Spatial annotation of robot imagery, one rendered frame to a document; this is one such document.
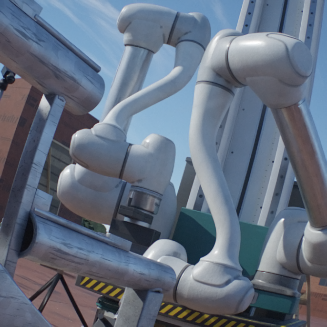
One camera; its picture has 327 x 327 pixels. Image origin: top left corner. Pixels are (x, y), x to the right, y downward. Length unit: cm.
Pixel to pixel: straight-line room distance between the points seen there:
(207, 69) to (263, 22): 86
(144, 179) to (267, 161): 59
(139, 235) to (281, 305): 48
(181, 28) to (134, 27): 16
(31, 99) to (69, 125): 142
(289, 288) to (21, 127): 866
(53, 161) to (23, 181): 1037
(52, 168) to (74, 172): 907
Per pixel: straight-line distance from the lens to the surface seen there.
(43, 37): 48
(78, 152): 152
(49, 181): 1080
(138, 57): 183
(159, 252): 129
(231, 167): 198
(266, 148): 198
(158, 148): 151
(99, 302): 176
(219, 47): 137
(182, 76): 172
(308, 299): 588
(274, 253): 165
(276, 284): 164
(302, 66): 125
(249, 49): 128
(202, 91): 136
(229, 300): 121
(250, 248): 182
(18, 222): 51
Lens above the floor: 42
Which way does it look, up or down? 10 degrees up
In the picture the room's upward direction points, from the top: 17 degrees clockwise
